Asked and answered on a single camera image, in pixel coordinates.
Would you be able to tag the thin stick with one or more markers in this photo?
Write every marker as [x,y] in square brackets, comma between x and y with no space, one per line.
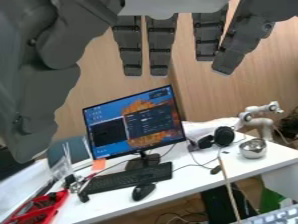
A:
[230,193]

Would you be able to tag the black headphones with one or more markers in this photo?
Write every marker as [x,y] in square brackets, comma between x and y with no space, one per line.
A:
[219,136]

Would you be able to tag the white desk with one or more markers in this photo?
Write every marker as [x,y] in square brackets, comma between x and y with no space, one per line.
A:
[190,180]

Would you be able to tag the small white jointed device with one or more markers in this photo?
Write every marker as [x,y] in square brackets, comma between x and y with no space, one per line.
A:
[260,116]

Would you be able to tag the metal bowl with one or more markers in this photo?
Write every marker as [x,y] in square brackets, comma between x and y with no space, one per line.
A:
[252,148]

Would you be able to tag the orange sticky note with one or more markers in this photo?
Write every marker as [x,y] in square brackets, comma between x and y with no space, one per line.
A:
[98,164]

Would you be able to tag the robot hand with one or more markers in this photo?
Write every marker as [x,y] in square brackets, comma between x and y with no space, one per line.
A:
[34,66]

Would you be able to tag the red tray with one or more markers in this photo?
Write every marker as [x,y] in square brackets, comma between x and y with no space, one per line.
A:
[41,205]

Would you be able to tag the black keyboard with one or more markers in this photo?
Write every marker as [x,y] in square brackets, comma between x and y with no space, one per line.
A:
[127,178]

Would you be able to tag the black computer mouse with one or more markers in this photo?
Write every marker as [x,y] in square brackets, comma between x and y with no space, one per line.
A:
[142,191]

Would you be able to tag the computer monitor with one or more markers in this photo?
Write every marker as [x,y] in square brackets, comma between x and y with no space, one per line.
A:
[133,121]

